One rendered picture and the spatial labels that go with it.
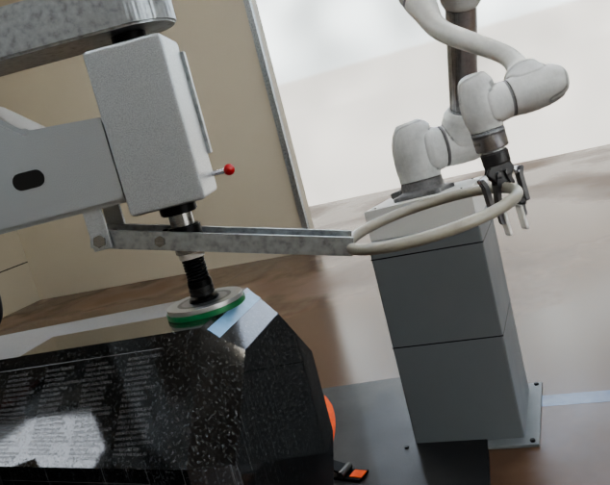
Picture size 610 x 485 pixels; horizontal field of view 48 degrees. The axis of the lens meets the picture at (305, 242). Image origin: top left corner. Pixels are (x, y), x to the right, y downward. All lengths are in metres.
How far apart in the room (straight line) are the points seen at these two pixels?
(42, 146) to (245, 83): 5.28
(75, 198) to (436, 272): 1.25
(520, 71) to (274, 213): 5.34
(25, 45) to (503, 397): 1.88
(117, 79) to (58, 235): 6.87
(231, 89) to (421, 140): 4.74
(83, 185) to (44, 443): 0.65
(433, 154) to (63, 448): 1.54
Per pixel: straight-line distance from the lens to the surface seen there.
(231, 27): 7.09
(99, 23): 1.80
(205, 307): 1.81
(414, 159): 2.50
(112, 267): 8.25
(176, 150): 1.74
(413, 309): 2.49
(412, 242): 1.62
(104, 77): 1.79
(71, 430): 1.84
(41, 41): 1.84
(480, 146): 1.90
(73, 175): 1.83
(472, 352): 2.52
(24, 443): 1.93
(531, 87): 1.92
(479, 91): 1.88
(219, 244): 1.80
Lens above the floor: 1.27
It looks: 10 degrees down
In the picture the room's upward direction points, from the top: 15 degrees counter-clockwise
